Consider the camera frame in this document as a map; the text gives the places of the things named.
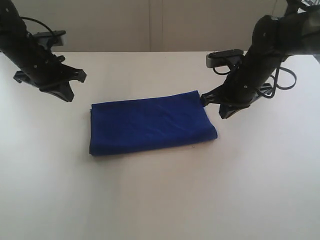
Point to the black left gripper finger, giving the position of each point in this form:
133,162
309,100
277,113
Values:
69,73
62,91

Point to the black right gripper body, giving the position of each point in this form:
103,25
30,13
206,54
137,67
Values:
254,70

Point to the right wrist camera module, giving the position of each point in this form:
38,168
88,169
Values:
224,58

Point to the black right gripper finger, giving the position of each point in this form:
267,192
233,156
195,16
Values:
214,96
228,109

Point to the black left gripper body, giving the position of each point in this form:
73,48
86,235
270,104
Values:
38,66

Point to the blue microfiber towel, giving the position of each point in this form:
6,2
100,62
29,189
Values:
129,126

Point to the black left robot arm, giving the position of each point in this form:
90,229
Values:
13,25

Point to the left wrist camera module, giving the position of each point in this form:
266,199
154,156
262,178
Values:
47,40

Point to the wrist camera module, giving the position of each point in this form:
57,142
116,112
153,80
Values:
224,58
47,40

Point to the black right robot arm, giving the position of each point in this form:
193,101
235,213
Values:
295,33

